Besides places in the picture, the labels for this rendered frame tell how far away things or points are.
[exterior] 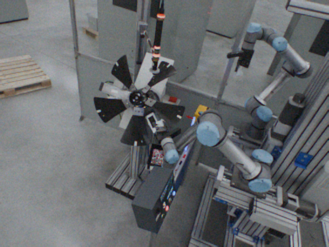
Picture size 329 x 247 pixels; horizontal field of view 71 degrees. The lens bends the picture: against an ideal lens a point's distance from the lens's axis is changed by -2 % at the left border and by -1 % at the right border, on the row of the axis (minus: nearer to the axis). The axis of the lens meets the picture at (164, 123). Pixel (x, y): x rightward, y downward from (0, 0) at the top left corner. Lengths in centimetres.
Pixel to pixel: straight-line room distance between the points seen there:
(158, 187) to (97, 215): 143
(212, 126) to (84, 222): 170
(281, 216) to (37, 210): 209
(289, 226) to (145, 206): 94
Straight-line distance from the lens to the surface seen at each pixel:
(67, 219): 253
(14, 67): 468
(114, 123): 318
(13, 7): 721
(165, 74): 175
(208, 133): 117
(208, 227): 232
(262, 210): 164
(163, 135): 149
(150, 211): 109
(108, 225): 245
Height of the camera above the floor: 219
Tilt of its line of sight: 39 degrees down
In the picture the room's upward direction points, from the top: 10 degrees clockwise
